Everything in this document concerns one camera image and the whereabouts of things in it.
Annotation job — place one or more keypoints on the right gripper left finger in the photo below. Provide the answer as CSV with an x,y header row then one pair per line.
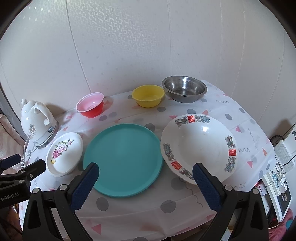
x,y
39,223

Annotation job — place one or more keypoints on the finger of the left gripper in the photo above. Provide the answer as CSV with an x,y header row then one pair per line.
x,y
9,162
32,171

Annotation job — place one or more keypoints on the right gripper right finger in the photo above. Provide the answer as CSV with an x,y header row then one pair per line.
x,y
251,223

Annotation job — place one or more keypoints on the small white floral plate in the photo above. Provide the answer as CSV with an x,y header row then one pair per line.
x,y
64,154

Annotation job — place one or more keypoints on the red plastic bowl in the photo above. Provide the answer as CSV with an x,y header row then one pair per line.
x,y
91,105

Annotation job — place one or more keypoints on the large white patterned plate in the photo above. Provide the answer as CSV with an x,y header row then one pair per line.
x,y
198,138

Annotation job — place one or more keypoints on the teal plastic plate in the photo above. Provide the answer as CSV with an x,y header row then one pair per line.
x,y
129,159

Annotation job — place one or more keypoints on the stainless steel bowl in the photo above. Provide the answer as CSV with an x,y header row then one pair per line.
x,y
184,89

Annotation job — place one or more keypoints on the pink striped cloth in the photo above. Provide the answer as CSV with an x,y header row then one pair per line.
x,y
10,141

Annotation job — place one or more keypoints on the white ceramic electric kettle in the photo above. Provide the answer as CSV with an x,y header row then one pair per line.
x,y
38,123

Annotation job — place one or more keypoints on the white box with papers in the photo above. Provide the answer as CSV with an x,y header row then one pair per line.
x,y
275,181

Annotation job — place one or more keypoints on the patterned white tablecloth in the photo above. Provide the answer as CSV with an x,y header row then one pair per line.
x,y
169,206

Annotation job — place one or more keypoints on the yellow plastic bowl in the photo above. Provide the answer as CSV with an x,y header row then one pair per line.
x,y
148,96

